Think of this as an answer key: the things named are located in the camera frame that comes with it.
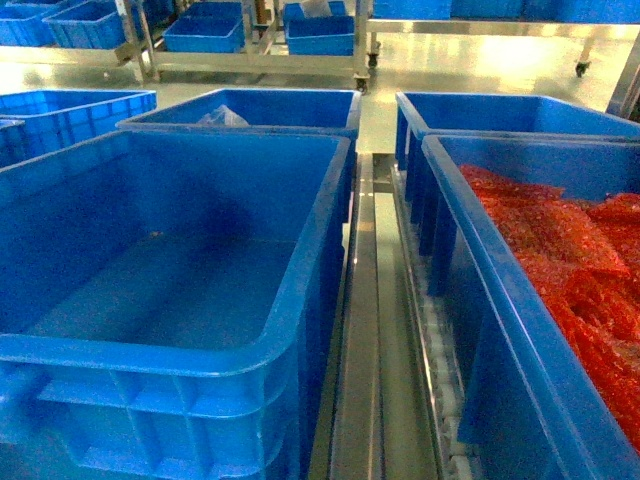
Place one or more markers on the empty blue plastic bin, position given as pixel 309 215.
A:
pixel 167 302

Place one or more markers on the blue bin far left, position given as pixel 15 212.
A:
pixel 37 122

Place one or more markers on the red bubble wrap bags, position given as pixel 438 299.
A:
pixel 582 257

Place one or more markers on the stainless steel shelf rack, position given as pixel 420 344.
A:
pixel 393 396

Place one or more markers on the blue bin with plastic bag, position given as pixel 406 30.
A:
pixel 268 110

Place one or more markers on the blue bin with red bags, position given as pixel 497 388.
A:
pixel 530 409

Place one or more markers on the clear plastic bag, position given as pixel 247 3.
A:
pixel 223 116

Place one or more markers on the blue bin rear right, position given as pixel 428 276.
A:
pixel 472 114

